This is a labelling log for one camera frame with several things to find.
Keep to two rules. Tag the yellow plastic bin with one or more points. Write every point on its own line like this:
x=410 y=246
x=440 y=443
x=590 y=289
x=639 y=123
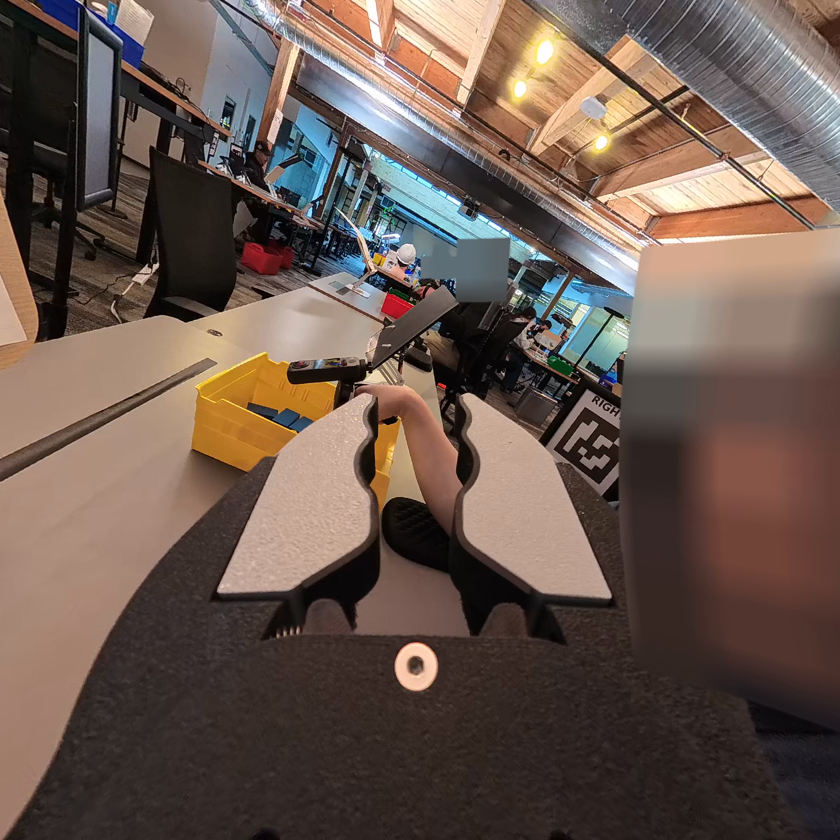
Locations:
x=223 y=426

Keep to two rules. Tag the black mesh office chair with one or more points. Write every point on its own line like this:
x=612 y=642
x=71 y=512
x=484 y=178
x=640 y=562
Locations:
x=479 y=361

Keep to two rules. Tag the black framed board on stand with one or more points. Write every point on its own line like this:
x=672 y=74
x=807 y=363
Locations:
x=98 y=111

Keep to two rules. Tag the framed black white marker sign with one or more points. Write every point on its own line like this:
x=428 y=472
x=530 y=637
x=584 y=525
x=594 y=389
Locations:
x=587 y=446

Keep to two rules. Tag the grey trash bin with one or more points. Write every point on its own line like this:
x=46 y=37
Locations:
x=535 y=407

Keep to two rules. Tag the black swivel chair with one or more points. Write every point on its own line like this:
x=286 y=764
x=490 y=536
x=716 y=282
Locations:
x=65 y=223

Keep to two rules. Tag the large spiral ceiling duct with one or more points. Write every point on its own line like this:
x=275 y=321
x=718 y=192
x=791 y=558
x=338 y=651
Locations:
x=754 y=65

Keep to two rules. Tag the large blue wooden block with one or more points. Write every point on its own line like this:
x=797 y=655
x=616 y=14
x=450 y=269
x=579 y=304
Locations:
x=286 y=417

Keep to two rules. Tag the green plastic bin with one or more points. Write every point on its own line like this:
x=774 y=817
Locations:
x=562 y=364

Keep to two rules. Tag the round ceiling lamp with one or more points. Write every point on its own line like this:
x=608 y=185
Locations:
x=520 y=87
x=544 y=51
x=600 y=141

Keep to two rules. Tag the red plastic bin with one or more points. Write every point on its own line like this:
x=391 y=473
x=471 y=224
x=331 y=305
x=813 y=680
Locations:
x=397 y=306

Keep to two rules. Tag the white curved board stand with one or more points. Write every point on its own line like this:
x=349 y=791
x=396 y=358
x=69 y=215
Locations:
x=358 y=243

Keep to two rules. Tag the wooden standing desk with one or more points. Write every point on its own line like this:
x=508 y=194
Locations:
x=170 y=98

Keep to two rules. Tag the instruction sheet on stand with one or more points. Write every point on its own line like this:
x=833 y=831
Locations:
x=16 y=308

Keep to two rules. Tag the blue wooden cuboid block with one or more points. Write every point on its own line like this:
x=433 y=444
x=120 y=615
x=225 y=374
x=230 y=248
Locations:
x=302 y=424

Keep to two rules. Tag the person's right hand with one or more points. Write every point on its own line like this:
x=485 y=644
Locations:
x=394 y=401

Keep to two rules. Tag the black tilted board stand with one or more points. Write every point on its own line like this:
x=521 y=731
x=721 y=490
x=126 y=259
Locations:
x=420 y=321

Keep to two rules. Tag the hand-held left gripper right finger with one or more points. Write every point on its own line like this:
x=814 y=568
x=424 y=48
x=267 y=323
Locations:
x=525 y=518

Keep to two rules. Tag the red storage tote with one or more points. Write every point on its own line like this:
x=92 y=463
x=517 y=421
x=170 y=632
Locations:
x=283 y=253
x=260 y=259

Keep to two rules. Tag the blue plastic crate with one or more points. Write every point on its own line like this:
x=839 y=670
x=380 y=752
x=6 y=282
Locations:
x=98 y=26

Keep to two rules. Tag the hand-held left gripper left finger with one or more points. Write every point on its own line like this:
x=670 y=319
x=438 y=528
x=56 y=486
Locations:
x=302 y=518

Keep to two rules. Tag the person's right forearm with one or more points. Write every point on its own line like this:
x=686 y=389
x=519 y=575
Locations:
x=430 y=459

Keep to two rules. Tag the white ceiling device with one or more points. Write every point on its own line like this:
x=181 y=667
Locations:
x=594 y=108

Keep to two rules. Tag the black textured pad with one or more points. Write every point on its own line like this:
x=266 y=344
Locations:
x=418 y=359
x=417 y=535

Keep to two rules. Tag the ceiling projector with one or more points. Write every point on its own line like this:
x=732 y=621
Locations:
x=468 y=208

